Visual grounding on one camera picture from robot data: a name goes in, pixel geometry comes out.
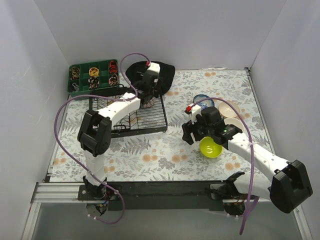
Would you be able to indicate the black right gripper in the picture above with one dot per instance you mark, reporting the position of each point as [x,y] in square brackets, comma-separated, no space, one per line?
[189,133]

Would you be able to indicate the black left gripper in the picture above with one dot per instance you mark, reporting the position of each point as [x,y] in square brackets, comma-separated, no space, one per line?
[155,83]

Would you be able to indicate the white red patterned bowl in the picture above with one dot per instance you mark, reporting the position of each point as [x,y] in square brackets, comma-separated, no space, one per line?
[150,103]

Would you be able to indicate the white blue patterned bowl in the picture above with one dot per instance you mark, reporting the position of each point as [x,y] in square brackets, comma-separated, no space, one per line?
[203,101]

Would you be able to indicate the white pink interior bowl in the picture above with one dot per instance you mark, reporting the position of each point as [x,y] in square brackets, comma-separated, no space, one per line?
[228,112]

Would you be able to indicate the yellow-green bowl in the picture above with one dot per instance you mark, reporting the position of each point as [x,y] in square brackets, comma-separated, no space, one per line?
[209,148]

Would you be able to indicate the beige tan bowl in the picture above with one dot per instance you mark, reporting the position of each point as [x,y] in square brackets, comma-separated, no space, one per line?
[234,121]

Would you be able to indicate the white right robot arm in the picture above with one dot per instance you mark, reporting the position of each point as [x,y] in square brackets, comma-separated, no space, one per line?
[286,183]

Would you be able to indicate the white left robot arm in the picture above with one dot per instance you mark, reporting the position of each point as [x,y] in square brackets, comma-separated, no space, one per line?
[96,128]

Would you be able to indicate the black cloth bag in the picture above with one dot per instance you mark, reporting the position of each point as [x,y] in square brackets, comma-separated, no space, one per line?
[166,74]

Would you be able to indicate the floral table mat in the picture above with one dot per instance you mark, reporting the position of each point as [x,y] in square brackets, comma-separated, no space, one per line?
[164,156]

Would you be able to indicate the green compartment tray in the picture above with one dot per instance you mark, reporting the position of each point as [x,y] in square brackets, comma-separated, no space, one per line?
[85,78]

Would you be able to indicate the black base bar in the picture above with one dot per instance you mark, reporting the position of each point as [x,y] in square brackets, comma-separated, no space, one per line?
[209,195]

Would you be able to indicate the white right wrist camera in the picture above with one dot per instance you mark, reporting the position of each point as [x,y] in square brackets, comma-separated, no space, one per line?
[193,110]

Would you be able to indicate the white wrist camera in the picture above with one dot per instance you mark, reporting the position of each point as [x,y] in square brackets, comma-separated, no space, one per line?
[193,110]
[153,66]

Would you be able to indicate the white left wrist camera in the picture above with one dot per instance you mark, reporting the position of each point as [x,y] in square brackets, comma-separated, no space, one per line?
[153,66]

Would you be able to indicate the black wire dish rack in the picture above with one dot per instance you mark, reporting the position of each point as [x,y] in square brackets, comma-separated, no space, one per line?
[143,121]

